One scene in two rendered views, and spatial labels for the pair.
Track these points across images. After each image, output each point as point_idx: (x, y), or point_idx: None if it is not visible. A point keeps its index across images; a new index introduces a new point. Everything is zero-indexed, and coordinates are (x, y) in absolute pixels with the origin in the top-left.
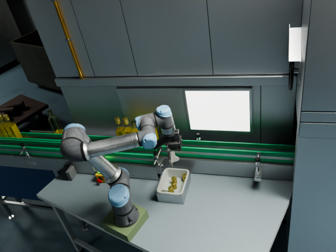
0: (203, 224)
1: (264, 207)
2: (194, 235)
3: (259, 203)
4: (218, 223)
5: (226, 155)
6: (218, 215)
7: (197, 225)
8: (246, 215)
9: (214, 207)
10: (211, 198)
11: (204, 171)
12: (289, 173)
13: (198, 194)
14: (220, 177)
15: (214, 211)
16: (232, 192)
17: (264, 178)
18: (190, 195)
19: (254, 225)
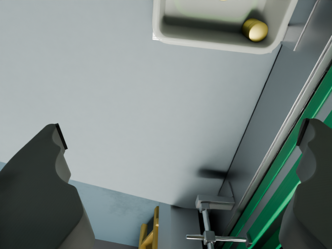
0: (99, 89)
1: (156, 180)
2: (62, 71)
3: (165, 176)
4: (109, 118)
5: (277, 180)
6: (128, 117)
7: (91, 76)
8: (136, 160)
9: (149, 108)
10: (178, 102)
11: (270, 87)
12: (215, 225)
13: (192, 69)
14: (242, 117)
15: (138, 110)
16: (192, 141)
17: (223, 184)
18: (187, 48)
19: (116, 168)
